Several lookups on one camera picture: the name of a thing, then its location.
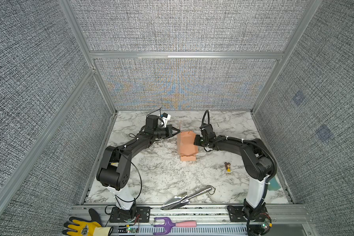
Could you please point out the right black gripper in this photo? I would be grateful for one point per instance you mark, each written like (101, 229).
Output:
(195, 139)

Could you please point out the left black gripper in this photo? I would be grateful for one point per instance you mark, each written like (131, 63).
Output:
(168, 129)

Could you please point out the pink paper box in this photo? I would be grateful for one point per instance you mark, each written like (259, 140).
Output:
(186, 148)

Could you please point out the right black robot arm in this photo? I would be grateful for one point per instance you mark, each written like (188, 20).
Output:
(258, 162)

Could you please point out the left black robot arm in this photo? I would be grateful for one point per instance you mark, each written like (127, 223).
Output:
(115, 166)

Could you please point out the small brown yellow figurine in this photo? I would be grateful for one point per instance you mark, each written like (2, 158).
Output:
(228, 166)

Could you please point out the metal garden trowel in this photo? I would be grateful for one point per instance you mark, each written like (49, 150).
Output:
(184, 198)

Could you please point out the teal sponge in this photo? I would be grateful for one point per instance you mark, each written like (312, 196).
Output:
(274, 185)

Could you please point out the purple pink hand rake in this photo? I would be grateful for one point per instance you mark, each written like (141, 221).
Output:
(168, 225)

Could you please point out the yellow black work glove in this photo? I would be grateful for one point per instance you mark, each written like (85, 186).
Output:
(81, 227)

